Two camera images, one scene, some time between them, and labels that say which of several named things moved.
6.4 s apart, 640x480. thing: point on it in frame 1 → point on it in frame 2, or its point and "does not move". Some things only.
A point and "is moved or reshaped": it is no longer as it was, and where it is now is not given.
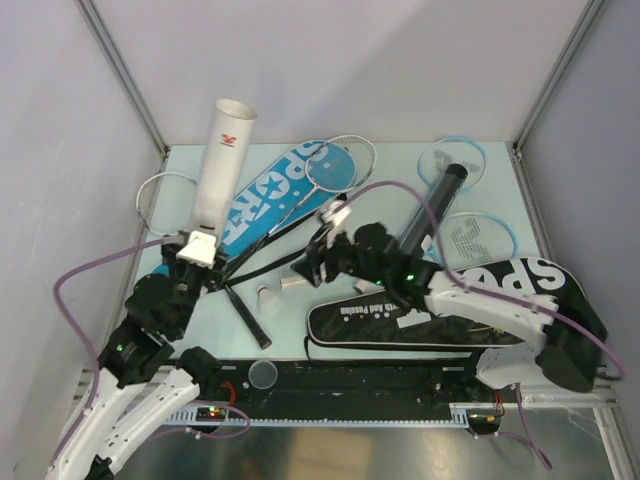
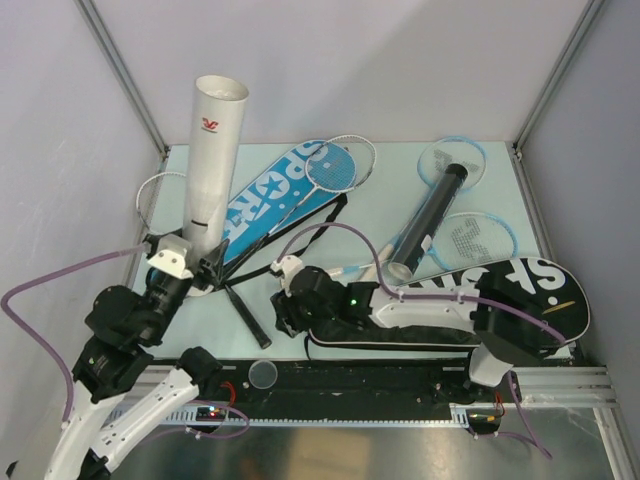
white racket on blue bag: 339,164 does not move
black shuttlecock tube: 435,209 does not move
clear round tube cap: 262,374 does not move
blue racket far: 442,153 does not move
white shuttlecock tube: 224,166 is moved or reshaped
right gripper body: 342,257 → 297,316
